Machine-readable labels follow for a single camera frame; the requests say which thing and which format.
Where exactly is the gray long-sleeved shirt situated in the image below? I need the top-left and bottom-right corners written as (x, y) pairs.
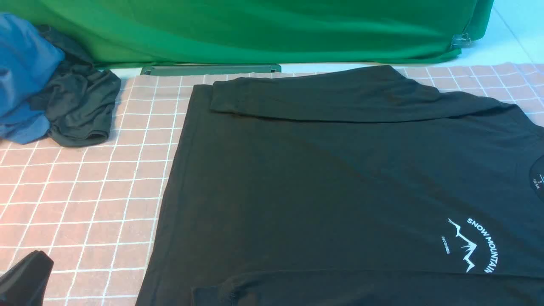
top-left (136, 65), bottom-right (544, 306)

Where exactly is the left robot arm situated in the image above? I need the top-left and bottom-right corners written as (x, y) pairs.
top-left (0, 250), bottom-right (54, 306)

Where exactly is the dark green metal bar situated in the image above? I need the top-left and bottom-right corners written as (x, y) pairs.
top-left (140, 64), bottom-right (281, 77)

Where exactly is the pink checkered tablecloth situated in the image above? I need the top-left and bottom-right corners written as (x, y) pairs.
top-left (0, 63), bottom-right (544, 306)

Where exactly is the green backdrop cloth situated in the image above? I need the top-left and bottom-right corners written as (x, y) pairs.
top-left (1, 0), bottom-right (493, 67)

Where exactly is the dark crumpled garment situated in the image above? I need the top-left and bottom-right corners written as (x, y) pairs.
top-left (29, 25), bottom-right (121, 147)

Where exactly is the metal binder clip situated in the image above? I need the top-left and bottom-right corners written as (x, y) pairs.
top-left (450, 33), bottom-right (472, 49)

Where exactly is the blue garment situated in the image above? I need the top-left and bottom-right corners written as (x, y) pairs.
top-left (0, 12), bottom-right (65, 145)

